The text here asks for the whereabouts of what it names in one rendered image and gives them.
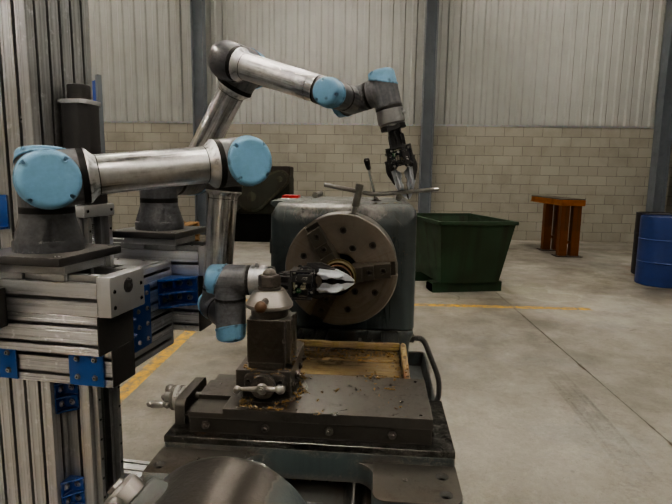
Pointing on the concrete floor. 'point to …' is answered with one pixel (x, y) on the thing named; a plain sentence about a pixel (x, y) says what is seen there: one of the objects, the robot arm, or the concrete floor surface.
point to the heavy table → (560, 224)
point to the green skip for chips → (461, 251)
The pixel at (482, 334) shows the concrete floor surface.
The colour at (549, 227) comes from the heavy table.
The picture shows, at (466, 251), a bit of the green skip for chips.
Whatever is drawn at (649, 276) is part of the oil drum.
